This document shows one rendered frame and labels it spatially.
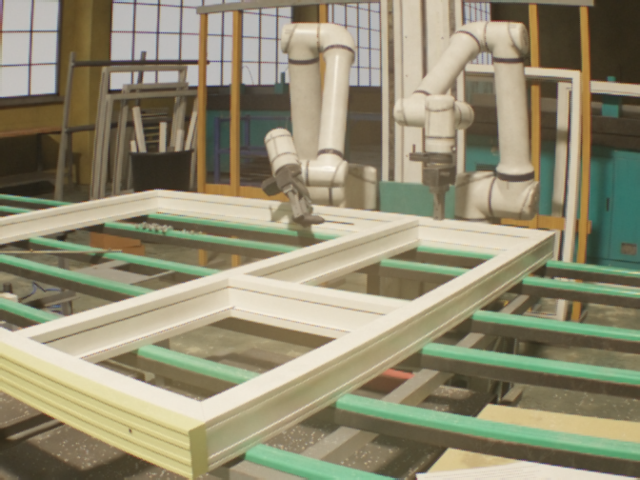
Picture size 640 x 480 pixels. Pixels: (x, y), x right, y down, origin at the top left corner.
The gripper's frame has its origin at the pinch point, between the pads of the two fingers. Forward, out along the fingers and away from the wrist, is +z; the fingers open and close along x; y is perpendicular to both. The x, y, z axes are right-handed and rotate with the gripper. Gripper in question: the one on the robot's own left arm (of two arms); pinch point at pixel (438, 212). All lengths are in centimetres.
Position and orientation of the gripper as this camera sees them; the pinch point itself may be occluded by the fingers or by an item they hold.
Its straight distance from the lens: 226.3
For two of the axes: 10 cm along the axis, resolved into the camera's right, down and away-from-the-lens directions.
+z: 0.0, 9.8, 1.8
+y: 8.3, 1.0, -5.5
